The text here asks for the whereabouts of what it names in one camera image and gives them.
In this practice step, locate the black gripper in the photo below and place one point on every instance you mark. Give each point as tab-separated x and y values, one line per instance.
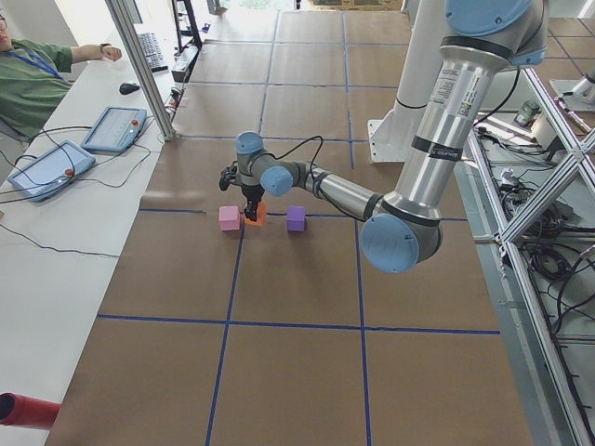
251	191

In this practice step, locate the orange foam block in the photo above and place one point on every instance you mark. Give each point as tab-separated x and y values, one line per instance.
261	218

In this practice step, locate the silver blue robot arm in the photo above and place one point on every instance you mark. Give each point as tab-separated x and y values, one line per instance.
477	40

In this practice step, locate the person's hand with watch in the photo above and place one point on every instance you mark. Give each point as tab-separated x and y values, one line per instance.
110	52

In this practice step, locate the pink foam block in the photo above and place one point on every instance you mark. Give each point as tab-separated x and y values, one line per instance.
229	218

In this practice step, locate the purple foam block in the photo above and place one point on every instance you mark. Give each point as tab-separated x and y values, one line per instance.
296	218

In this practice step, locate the far blue teach pendant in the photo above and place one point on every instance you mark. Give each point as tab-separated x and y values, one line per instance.
115	130

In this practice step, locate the blue teach pendant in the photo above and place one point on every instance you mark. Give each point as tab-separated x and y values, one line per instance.
115	130
52	171

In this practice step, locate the black computer mouse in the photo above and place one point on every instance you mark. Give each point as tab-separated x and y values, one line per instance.
128	88

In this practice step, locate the black keyboard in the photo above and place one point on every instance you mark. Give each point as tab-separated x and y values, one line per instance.
152	51

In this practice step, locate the near blue teach pendant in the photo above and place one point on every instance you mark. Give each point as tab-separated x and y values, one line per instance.
52	171

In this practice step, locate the person in green shirt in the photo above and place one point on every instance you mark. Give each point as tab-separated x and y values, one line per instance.
32	82

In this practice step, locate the red cylinder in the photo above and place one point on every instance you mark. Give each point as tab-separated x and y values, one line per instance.
23	411

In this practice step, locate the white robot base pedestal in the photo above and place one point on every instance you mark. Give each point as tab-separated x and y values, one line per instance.
390	138

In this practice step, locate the aluminium frame post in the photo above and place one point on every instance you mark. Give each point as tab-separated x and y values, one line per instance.
125	27

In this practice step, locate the aluminium lattice frame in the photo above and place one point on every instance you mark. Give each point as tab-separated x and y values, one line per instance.
532	179

